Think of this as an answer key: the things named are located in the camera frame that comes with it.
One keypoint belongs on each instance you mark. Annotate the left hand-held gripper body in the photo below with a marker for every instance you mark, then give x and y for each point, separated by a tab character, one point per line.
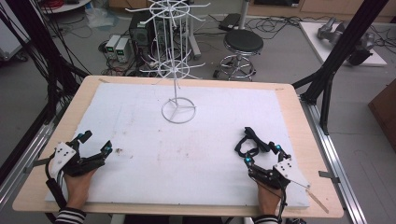
62	155

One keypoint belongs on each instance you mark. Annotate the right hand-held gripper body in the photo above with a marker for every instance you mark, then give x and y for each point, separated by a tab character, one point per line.
291	171

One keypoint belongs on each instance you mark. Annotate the person's right hand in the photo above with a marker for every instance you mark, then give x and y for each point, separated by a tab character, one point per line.
267	199

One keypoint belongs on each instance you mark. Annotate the person's left hand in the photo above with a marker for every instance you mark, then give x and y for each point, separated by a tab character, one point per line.
77	189

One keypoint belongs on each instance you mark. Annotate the metal table clamp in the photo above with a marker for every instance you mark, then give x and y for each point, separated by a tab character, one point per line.
35	163
328	176

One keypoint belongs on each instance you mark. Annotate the thin wooden stick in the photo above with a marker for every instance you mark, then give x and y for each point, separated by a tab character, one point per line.
317	201

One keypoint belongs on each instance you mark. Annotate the person's right striped sleeve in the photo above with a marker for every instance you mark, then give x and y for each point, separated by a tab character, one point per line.
266	219

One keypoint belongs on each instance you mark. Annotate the person's striped sleeve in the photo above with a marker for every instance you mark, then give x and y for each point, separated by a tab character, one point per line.
71	216
266	219

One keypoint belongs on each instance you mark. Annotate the person's left striped sleeve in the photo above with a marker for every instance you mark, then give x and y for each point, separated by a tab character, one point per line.
71	216

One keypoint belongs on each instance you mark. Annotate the white foam mat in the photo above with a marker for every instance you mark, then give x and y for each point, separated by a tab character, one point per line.
174	161

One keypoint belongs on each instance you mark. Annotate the white bench power supply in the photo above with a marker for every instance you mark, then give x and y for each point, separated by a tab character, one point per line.
112	45
122	49

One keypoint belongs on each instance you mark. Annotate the white floor board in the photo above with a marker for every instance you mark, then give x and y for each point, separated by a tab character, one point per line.
320	49

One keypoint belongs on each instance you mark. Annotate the brown wooden cabinet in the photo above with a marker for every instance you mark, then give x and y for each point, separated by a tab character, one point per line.
386	115

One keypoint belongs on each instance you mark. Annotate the black round stool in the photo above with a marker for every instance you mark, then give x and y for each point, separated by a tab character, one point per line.
243	42

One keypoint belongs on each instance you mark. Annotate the clear plastic bag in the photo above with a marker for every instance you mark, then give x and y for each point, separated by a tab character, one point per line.
101	18

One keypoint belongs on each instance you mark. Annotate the black computer tower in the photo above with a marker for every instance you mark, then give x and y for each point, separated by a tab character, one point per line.
140	31

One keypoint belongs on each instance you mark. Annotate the black and grey robot part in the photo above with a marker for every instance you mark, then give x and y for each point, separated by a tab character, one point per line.
362	51

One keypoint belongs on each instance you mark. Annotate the white round table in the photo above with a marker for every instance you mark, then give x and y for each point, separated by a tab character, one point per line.
63	6

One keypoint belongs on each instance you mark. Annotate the black flat box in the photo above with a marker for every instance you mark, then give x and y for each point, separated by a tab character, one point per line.
229	21

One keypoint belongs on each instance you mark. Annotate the grey metal pole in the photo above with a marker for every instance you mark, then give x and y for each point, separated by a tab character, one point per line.
243	14

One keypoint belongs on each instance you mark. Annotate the aluminium rail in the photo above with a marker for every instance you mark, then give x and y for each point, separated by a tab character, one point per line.
336	161
21	168

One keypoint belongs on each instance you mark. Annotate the black metal frame stand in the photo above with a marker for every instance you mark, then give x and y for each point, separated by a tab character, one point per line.
37	46
339	56

